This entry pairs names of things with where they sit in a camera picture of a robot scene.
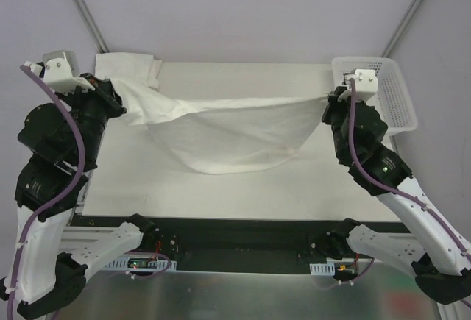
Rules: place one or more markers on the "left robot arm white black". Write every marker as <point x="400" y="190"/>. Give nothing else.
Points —
<point x="64" y="137"/>

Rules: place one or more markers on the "aluminium front rail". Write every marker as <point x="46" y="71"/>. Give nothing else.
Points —
<point x="78" y="237"/>

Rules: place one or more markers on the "aluminium frame post right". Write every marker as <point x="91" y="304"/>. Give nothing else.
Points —
<point x="402" y="28"/>

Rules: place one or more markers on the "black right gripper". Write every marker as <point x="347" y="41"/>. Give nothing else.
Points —
<point x="329" y="109"/>

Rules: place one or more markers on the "white slotted cable duct right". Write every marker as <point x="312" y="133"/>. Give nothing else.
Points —
<point x="331" y="268"/>

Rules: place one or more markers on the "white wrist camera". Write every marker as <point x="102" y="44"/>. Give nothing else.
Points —
<point x="366" y="84"/>
<point x="58" y="69"/>

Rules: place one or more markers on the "white plastic basket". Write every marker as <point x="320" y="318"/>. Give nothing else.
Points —
<point x="392" y="99"/>

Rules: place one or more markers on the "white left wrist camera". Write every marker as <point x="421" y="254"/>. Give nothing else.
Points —
<point x="58" y="69"/>

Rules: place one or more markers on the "folded white t shirt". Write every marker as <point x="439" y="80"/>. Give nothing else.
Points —
<point x="142" y="68"/>

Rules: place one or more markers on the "white t shirt red print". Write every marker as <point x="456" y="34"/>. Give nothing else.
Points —
<point x="222" y="136"/>

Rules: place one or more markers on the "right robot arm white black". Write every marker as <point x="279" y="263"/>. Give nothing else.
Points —
<point x="439" y="259"/>

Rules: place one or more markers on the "aluminium frame post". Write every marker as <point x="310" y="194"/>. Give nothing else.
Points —
<point x="91" y="25"/>
<point x="402" y="28"/>

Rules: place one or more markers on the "white slotted cable duct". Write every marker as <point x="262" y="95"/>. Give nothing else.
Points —
<point x="331" y="268"/>
<point x="142" y="264"/>

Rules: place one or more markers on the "white slotted cable duct left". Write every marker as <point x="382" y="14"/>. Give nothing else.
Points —
<point x="142" y="264"/>

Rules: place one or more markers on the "aluminium frame post left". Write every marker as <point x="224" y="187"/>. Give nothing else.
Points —
<point x="91" y="25"/>

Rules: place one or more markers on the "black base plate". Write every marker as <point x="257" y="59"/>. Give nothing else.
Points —
<point x="252" y="246"/>

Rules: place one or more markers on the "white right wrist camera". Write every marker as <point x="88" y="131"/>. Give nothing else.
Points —
<point x="366" y="84"/>

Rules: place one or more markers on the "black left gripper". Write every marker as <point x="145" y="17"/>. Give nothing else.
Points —
<point x="109" y="98"/>

